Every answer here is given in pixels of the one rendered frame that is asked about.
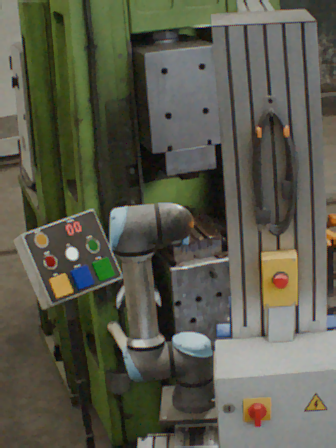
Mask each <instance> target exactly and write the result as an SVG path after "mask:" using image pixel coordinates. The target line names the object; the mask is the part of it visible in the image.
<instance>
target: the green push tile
mask: <svg viewBox="0 0 336 448"><path fill-rule="evenodd" d="M92 266H93V269H94V271H95V273H96V276H97V278H98V280H99V282H101V281H104V280H106V279H109V278H111V277H114V276H115V275H116V274H115V272H114V270H113V267H112V265H111V263H110V261H109V258H108V257H107V258H104V259H101V260H99V261H96V262H94V263H92Z"/></svg>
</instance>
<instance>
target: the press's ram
mask: <svg viewBox="0 0 336 448"><path fill-rule="evenodd" d="M178 37H179V39H180V40H179V41H177V42H173V43H167V44H145V43H144V40H145V39H138V40H131V42H132V47H131V52H132V62H133V72H134V82H135V92H136V103H137V112H138V114H137V123H138V134H139V144H142V145H143V146H144V147H145V148H146V149H148V150H149V151H150V152H151V153H159V152H165V151H167V147H168V148H169V149H170V150H179V149H185V148H191V147H197V146H200V147H204V146H208V143H209V144H211V145H216V144H222V142H221V133H220V126H219V112H218V96H217V81H216V73H215V66H214V52H213V44H211V43H208V42H206V41H203V40H200V39H197V38H195V37H192V36H190V35H187V34H179V35H178Z"/></svg>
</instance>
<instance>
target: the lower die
mask: <svg viewBox="0 0 336 448"><path fill-rule="evenodd" d="M182 207H184V208H185V209H187V210H188V211H189V212H190V213H191V215H192V216H193V219H194V224H195V225H196V226H197V227H198V228H199V229H200V230H201V231H202V232H203V233H205V234H206V235H207V240H204V241H199V238H198V237H197V235H196V234H195V233H194V232H193V231H192V232H191V234H190V235H189V240H190V241H189V245H187V246H182V247H174V248H166V249H167V252H168V253H169V254H170V256H171V257H173V258H174V259H175V260H176V261H177V262H182V261H187V260H192V259H197V258H202V257H208V256H213V255H215V254H218V253H221V252H222V249H221V235H220V234H219V233H218V232H217V231H216V230H215V232H213V230H214V229H213V228H212V227H211V229H209V227H210V225H209V224H207V226H206V221H205V220H204V222H202V220H203V219H202V218H201V217H200V219H199V215H198V214H197V216H195V214H196V212H195V211H193V213H192V209H191V208H190V207H189V206H182ZM194 256H196V258H194Z"/></svg>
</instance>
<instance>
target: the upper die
mask: <svg viewBox="0 0 336 448"><path fill-rule="evenodd" d="M140 153H141V154H143V155H144V156H145V157H146V158H147V159H148V160H149V161H151V162H152V163H153V164H154V165H155V166H156V167H158V168H159V169H160V170H161V171H162V172H163V173H164V174H166V175H173V174H180V173H186V172H192V171H198V170H204V169H207V170H210V169H216V157H215V145H211V144H209V143H208V146H204V147H200V146H197V147H191V148H185V149H179V150H170V149H169V148H168V147H167V151H165V152H159V153H151V152H150V151H149V150H148V149H146V148H145V147H144V146H143V145H142V144H140Z"/></svg>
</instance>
